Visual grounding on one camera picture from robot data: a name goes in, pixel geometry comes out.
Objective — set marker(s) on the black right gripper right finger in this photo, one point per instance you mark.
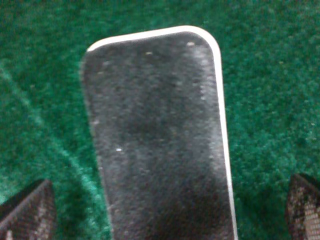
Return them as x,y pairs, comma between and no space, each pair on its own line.
302,212

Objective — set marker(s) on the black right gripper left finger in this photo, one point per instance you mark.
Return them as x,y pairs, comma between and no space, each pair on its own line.
30,214

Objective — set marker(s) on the green felt table cloth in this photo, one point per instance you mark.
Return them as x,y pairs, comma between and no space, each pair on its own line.
270,52

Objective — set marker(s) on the white rectangular box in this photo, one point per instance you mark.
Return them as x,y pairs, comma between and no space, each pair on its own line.
156,110

